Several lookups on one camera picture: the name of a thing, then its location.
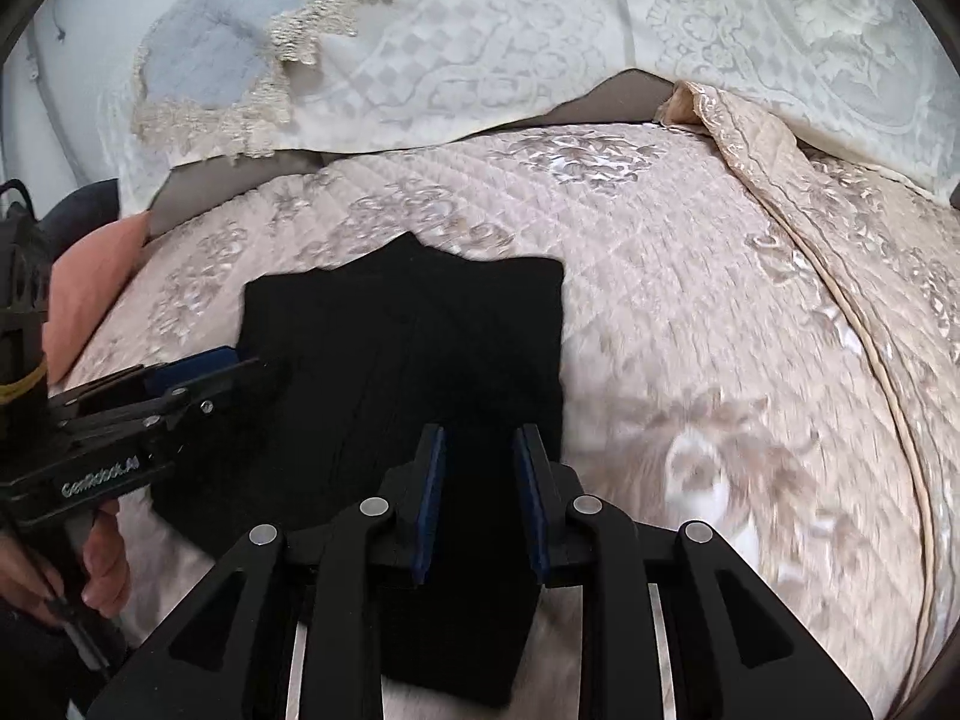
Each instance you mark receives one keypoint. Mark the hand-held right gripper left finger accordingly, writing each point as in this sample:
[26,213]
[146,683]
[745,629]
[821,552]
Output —
[431,510]

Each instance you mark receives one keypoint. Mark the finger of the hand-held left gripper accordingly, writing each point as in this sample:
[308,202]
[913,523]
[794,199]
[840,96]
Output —
[199,366]
[217,390]

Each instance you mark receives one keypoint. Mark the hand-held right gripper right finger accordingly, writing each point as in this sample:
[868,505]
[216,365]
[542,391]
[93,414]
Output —
[534,510]

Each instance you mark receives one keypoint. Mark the black pants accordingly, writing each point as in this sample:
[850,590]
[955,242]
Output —
[405,337]

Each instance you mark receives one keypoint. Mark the person's left hand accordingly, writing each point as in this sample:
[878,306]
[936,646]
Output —
[101,559]

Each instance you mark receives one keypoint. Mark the pink pillow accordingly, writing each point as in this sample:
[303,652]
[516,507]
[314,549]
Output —
[90,292]

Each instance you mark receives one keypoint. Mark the dark navy cushion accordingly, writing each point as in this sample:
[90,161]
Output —
[86,214]

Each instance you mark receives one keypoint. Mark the beige quilted floral bedspread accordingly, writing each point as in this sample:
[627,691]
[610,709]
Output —
[675,360]

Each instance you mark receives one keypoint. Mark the grey-blue lace-trimmed pillowcase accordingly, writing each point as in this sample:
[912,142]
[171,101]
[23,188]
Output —
[225,37]

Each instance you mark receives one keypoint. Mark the white lace bed cover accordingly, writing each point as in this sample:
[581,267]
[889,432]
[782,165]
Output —
[600,22]

